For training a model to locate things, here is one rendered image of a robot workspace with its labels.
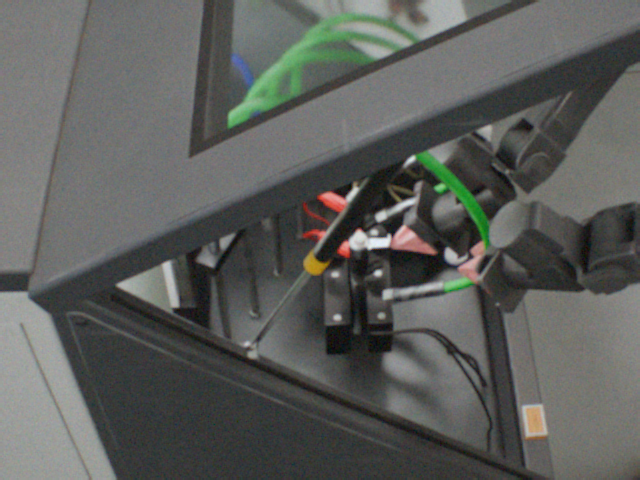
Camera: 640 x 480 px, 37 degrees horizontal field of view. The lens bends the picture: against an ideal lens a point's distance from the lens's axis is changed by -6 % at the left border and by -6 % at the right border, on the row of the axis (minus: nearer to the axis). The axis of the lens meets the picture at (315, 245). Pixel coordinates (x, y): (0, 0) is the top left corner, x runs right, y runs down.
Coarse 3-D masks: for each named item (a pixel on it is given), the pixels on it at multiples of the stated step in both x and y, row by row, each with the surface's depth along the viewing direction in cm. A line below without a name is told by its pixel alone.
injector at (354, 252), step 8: (352, 240) 140; (368, 240) 140; (352, 248) 139; (360, 248) 139; (368, 248) 140; (352, 256) 141; (360, 256) 140; (368, 256) 141; (352, 264) 142; (360, 264) 141; (368, 264) 143; (376, 264) 143; (352, 272) 143; (360, 272) 143; (368, 272) 144; (352, 280) 146; (360, 280) 145; (360, 288) 146; (352, 296) 149; (360, 296) 148; (352, 304) 150; (360, 304) 150; (352, 312) 152; (360, 312) 151; (352, 320) 153; (360, 320) 153; (352, 328) 155; (360, 328) 154
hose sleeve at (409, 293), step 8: (400, 288) 132; (408, 288) 131; (416, 288) 130; (424, 288) 129; (432, 288) 128; (440, 288) 127; (400, 296) 131; (408, 296) 130; (416, 296) 130; (424, 296) 129; (432, 296) 128; (440, 296) 128
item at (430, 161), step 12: (420, 156) 111; (432, 156) 111; (432, 168) 112; (444, 168) 112; (444, 180) 112; (456, 180) 112; (456, 192) 113; (468, 192) 113; (468, 204) 114; (480, 216) 115; (480, 228) 116; (456, 288) 126
